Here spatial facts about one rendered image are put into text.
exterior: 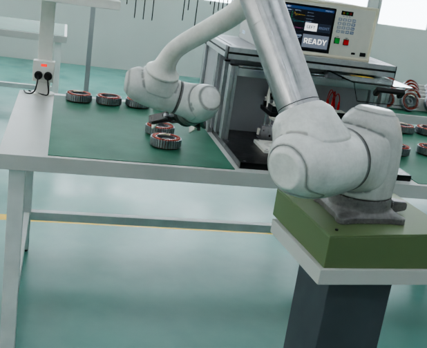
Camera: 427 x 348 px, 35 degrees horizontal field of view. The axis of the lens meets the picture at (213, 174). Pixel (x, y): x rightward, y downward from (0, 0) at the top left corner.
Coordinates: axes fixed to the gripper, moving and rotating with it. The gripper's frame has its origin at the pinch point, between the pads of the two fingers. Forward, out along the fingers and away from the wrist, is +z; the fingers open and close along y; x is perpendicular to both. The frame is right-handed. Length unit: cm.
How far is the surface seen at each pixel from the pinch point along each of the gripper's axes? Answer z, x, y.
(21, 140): 5, -9, -50
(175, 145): 1.4, -6.4, 1.7
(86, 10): 582, 276, 39
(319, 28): -6, 42, 54
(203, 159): -5.8, -11.7, 10.1
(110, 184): 197, 5, 14
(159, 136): 7.8, -2.3, -2.6
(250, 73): 1.8, 23.7, 29.6
